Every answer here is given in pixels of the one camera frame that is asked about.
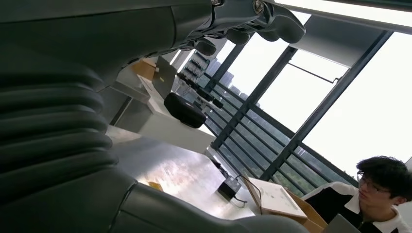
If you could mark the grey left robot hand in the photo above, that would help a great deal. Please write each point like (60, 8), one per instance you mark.
(96, 32)

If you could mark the steel workbench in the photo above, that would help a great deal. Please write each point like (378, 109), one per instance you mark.
(180, 173)

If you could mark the brown cardboard box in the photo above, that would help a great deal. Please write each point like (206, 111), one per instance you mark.
(312, 215)
(143, 69)

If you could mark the grey open laptop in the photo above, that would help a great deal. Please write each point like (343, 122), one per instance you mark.
(164, 77)

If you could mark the black device rack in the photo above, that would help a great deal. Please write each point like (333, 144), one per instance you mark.
(197, 66)

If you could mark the black bag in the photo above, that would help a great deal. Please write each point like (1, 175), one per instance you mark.
(185, 110)

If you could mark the white cabinet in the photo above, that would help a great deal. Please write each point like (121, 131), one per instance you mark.
(173, 132)

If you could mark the yellow bench tape outline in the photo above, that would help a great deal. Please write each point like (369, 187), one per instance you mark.
(156, 186)

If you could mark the dark balcony railing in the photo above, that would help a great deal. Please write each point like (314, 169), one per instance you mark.
(257, 141)

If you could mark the small black device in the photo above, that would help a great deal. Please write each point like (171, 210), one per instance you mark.
(229, 188)

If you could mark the white flat board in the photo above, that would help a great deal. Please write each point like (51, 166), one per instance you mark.
(276, 199)

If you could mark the person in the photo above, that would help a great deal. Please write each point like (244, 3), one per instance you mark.
(376, 199)

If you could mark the dark window frame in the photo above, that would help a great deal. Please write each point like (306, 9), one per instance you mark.
(318, 112)

